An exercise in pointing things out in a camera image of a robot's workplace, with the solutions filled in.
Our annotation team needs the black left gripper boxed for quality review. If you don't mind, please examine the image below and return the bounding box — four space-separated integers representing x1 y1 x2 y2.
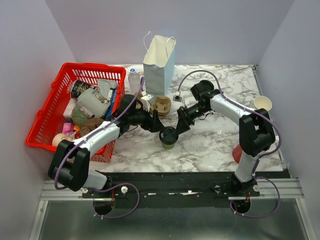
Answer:
128 105 166 133

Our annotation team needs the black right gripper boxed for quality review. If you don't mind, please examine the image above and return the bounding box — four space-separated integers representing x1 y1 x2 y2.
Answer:
174 103 209 136

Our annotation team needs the black cup lid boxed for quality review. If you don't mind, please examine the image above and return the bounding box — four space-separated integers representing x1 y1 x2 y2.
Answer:
159 126 179 145

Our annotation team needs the green paper cup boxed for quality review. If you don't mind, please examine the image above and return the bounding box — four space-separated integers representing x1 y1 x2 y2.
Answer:
160 138 178 150

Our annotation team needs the stack of green paper cups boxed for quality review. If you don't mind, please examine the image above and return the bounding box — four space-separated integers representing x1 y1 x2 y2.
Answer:
250 95 273 111

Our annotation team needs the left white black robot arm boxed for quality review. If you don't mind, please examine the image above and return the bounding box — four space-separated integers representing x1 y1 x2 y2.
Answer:
48 94 165 198

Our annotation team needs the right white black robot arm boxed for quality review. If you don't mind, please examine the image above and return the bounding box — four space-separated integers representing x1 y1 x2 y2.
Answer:
173 80 276 196

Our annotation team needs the brown pulp cup carrier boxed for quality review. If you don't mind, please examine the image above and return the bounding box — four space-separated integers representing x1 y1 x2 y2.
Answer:
135 93 172 117

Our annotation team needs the stack of black lids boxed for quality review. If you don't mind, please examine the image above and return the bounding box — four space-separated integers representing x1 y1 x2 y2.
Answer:
190 80 215 100

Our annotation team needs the clear plastic water bottle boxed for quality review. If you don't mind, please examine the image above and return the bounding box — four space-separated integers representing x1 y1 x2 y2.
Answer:
128 68 141 94

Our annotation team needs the blue flat package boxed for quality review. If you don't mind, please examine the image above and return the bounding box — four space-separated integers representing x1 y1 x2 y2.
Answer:
104 86 119 119

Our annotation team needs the light blue paper bag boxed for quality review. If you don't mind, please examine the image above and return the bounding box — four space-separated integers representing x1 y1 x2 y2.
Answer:
143 32 177 96

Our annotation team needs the red cup holder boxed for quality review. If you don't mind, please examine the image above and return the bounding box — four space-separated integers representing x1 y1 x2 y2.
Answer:
232 144 243 164

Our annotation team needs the grey crumpled bag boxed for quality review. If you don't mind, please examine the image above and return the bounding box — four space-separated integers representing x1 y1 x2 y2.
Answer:
97 78 119 98

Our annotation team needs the brown round package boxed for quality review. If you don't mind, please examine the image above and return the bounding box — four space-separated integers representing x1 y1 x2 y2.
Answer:
79 118 105 137

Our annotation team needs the grey printed pouch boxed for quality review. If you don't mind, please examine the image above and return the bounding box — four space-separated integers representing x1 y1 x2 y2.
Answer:
76 88 111 118

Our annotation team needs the green round pouch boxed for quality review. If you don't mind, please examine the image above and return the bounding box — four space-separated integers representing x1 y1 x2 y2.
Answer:
71 105 95 127

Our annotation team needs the black snack can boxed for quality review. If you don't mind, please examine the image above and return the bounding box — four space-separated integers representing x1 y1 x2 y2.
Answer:
69 80 97 99

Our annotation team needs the pink small box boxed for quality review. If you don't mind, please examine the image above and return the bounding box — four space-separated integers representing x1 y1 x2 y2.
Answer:
62 122 75 135

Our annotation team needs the beige round bun toy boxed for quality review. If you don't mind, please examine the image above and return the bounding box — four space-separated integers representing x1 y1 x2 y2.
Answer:
51 133 74 147

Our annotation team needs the red plastic basket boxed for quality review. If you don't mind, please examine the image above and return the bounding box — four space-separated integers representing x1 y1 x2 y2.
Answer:
25 62 126 153

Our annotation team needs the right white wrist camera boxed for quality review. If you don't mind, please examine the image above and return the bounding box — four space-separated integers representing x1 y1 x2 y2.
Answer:
172 93 186 106

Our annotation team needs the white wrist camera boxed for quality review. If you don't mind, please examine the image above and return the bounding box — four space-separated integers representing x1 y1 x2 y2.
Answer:
140 94 156 112
172 93 186 106

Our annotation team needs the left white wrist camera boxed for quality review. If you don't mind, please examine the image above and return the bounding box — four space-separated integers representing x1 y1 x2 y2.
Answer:
140 94 156 112

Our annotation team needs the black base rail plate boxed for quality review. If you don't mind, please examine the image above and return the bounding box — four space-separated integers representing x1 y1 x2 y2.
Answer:
49 171 293 211

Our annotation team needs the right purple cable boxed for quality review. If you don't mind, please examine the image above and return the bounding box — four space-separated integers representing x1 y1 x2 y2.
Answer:
177 70 282 220

